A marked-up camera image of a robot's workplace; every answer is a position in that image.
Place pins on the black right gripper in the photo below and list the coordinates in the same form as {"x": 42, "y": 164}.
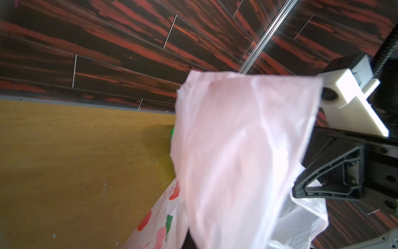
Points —
{"x": 350, "y": 166}

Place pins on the aluminium corner post right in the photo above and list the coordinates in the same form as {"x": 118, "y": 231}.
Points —
{"x": 268, "y": 35}

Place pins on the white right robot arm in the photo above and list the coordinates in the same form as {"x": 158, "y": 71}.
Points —
{"x": 383, "y": 100}

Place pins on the pink printed plastic bag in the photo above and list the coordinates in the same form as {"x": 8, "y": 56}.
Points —
{"x": 237, "y": 149}

